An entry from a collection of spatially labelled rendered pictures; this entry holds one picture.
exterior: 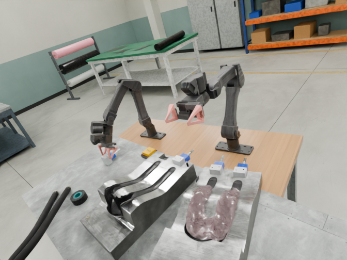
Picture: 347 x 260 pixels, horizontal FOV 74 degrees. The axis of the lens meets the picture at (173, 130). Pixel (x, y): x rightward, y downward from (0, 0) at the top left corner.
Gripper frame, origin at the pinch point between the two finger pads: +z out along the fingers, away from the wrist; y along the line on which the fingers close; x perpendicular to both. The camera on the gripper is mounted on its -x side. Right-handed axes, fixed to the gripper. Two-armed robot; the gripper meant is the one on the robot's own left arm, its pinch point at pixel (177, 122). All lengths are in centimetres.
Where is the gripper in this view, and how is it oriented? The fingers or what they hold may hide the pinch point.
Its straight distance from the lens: 81.4
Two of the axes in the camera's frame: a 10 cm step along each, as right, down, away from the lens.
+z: -5.5, 5.5, -6.3
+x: 2.6, 8.3, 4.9
